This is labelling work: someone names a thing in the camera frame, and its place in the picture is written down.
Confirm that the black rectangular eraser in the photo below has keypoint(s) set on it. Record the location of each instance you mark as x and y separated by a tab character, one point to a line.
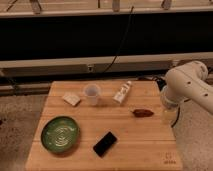
104	144

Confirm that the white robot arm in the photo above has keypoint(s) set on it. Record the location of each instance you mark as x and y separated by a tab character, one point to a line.
186	81

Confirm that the translucent plastic cup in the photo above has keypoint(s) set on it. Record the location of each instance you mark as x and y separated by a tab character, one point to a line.
92	93

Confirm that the white plastic bottle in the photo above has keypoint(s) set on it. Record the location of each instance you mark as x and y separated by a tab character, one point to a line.
122	93

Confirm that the wooden table board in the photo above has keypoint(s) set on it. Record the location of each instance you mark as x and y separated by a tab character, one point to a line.
143	143

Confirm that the brown chili pepper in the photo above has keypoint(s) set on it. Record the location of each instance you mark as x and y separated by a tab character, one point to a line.
142	113

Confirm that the green ribbed bowl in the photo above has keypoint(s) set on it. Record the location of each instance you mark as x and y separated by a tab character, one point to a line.
60	134

